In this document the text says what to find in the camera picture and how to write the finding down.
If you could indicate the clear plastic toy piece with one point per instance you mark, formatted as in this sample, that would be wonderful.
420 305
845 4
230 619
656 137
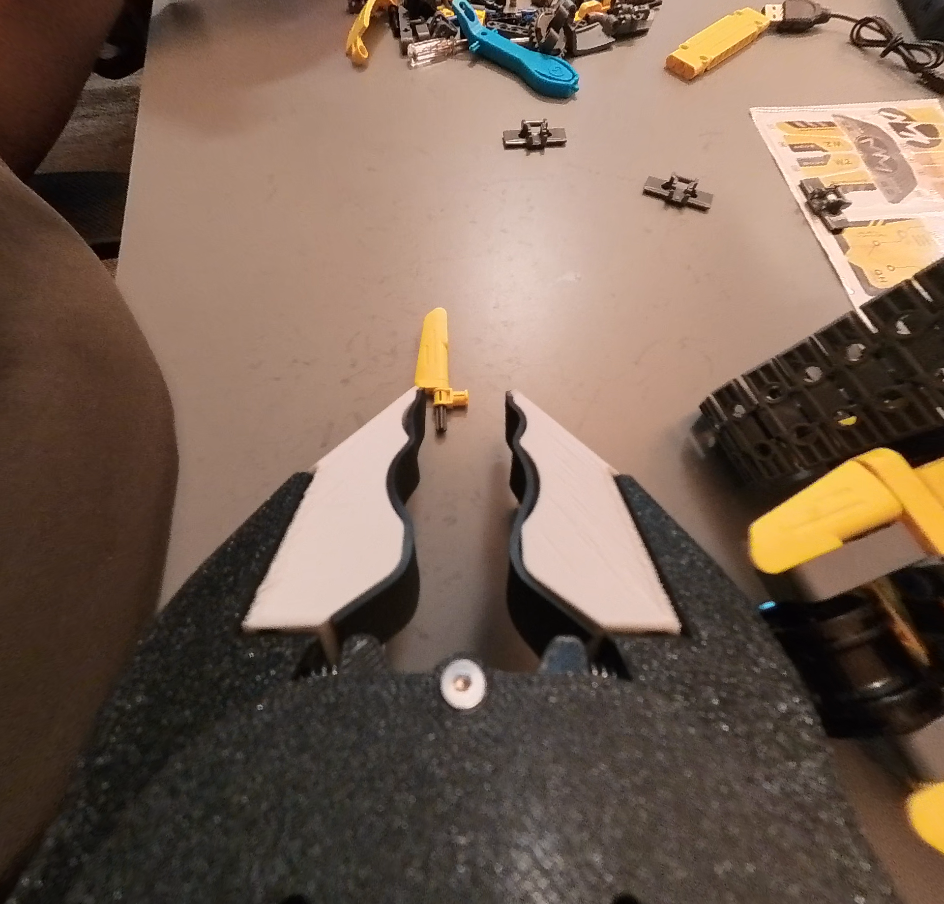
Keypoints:
431 54

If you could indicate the black toy track link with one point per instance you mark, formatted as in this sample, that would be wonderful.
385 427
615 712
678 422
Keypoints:
827 207

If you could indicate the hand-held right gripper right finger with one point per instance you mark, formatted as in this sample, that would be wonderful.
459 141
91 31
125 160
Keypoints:
590 550

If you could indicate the yellow toy blade with pin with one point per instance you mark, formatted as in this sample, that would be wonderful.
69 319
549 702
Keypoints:
431 351

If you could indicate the grey toy track link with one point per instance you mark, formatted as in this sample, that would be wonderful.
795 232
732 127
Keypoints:
678 192
535 139

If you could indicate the yellow toy battery box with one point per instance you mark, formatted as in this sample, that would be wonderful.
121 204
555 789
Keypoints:
715 45

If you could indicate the blue plastic brick separator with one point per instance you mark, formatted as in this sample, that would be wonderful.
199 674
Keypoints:
531 71

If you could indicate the black yellow toy tracked vehicle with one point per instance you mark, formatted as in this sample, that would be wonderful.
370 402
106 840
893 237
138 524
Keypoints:
811 402

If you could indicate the yellow grey sticker sheet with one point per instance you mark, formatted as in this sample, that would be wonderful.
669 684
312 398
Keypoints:
870 248

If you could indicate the yellow curved toy piece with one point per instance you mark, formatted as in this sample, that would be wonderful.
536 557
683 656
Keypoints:
355 30

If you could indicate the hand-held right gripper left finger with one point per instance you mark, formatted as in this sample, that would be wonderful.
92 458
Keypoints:
332 550

